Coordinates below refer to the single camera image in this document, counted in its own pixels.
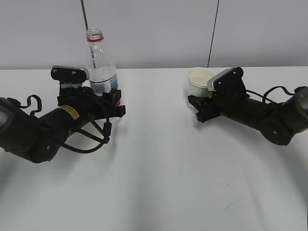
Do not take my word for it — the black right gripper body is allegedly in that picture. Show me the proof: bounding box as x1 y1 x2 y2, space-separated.
196 93 250 122

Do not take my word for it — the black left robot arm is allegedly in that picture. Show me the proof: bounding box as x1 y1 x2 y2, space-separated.
0 87 126 164

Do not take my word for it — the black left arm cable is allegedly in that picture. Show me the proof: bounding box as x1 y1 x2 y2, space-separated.
18 88 113 154

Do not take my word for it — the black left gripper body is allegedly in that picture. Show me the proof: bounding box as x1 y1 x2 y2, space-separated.
57 87 126 120

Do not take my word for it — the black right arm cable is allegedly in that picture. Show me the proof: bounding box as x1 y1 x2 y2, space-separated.
245 86 299 104

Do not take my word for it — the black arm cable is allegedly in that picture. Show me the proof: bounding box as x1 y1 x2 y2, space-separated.
18 88 113 154
245 86 299 104

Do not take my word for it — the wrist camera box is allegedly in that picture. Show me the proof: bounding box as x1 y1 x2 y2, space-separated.
51 65 90 89
207 67 246 95

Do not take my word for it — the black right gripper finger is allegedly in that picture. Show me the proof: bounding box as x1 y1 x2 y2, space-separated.
187 95 211 111

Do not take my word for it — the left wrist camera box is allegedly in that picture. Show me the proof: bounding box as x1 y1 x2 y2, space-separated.
51 65 90 89

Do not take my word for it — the white paper cup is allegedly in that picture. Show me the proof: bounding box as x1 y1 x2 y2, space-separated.
187 67 214 98

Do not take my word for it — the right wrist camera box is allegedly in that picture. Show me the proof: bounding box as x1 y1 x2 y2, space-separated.
207 67 246 95

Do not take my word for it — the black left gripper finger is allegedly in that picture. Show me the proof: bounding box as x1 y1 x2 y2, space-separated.
103 90 122 106

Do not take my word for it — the clear plastic water bottle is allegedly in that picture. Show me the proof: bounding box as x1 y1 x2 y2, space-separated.
86 28 118 96

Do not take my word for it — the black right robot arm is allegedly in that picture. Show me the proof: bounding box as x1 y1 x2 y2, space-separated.
188 87 308 146

